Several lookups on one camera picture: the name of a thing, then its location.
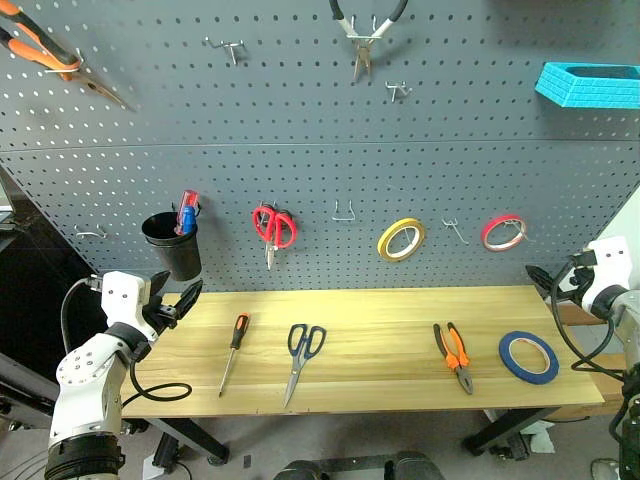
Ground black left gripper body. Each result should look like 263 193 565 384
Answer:
142 293 180 335

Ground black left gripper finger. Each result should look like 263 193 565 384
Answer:
149 269 172 302
173 279 204 327

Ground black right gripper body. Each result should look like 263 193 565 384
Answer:
565 253 597 302

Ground grey pegboard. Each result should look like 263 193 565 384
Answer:
0 0 640 294

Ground black plastic cup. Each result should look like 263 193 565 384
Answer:
140 211 203 283

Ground red tape roll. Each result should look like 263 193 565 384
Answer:
480 214 528 253

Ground orange black screwdriver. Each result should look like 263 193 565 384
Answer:
217 312 251 400

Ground blue tape roll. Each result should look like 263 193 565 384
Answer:
498 330 561 387

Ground silver pegboard hook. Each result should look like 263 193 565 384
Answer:
331 198 358 223
204 35 247 66
384 80 414 104
441 217 471 247
73 223 109 241

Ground wooden side bench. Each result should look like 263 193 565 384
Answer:
548 301 629 420

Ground orange black combination pliers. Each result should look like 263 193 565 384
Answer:
432 321 475 396

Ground blue black scissors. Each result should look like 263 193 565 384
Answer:
282 323 328 409

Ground black table leg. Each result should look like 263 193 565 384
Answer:
461 407 562 457
144 417 231 465

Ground white crumpled paper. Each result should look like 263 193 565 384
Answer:
527 421 557 455

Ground yellow tape roll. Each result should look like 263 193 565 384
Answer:
376 217 427 264

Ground cyan plastic bin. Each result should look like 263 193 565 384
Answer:
534 61 640 111

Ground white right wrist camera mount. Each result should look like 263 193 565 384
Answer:
573 236 634 312

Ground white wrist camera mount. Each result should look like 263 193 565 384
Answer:
573 236 634 312
98 271 154 342

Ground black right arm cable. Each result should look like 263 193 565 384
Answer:
548 257 627 382

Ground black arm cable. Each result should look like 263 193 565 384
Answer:
60 276 194 408
548 257 627 382

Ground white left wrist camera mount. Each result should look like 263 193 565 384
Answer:
98 271 154 342

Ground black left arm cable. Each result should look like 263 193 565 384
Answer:
60 276 194 408

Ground red-handled scissors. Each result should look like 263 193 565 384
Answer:
251 201 298 272

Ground orange-handled long-nose pliers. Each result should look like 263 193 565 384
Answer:
0 3 135 112

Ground black white-handled needle-nose pliers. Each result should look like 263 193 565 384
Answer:
328 0 409 84

